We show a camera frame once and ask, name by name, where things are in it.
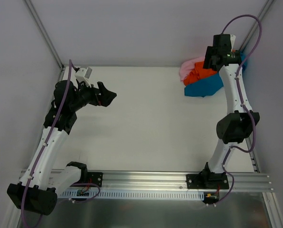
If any teal blue t shirt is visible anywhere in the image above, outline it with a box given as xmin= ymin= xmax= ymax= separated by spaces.
xmin=184 ymin=52 xmax=247 ymax=98

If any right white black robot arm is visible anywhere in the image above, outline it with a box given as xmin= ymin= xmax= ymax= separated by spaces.
xmin=192 ymin=34 xmax=260 ymax=190

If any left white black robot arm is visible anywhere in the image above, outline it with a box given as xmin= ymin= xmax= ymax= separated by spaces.
xmin=7 ymin=80 xmax=117 ymax=215

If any orange t shirt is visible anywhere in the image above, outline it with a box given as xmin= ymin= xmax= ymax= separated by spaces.
xmin=183 ymin=61 xmax=217 ymax=86

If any pink t shirt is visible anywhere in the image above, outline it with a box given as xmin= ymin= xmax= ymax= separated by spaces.
xmin=179 ymin=56 xmax=205 ymax=82

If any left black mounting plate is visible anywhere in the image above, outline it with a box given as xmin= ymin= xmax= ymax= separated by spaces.
xmin=87 ymin=171 xmax=103 ymax=188

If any black mounting plate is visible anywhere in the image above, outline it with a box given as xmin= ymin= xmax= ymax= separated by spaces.
xmin=87 ymin=171 xmax=103 ymax=188
xmin=186 ymin=173 xmax=229 ymax=190

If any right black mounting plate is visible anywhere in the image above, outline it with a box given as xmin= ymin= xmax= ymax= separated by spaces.
xmin=186 ymin=173 xmax=229 ymax=190

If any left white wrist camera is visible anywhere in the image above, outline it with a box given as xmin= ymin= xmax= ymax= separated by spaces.
xmin=75 ymin=67 xmax=92 ymax=85

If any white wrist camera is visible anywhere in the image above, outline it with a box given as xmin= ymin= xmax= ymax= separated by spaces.
xmin=230 ymin=34 xmax=236 ymax=52
xmin=75 ymin=67 xmax=92 ymax=85

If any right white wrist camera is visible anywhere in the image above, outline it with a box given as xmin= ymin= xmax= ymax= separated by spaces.
xmin=230 ymin=34 xmax=236 ymax=52

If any right aluminium corner post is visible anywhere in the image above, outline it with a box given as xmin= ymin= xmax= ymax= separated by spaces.
xmin=239 ymin=0 xmax=275 ymax=51

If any aluminium corner post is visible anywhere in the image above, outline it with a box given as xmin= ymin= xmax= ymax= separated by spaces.
xmin=22 ymin=0 xmax=64 ymax=69
xmin=239 ymin=0 xmax=275 ymax=51

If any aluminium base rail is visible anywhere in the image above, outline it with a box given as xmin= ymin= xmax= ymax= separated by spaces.
xmin=17 ymin=169 xmax=274 ymax=192

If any white slotted cable duct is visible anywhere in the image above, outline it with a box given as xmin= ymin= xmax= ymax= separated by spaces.
xmin=59 ymin=189 xmax=204 ymax=201

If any left aluminium corner post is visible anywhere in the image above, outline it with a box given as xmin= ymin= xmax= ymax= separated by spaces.
xmin=22 ymin=0 xmax=64 ymax=69

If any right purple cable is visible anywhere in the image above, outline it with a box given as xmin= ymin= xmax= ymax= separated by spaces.
xmin=204 ymin=14 xmax=263 ymax=207

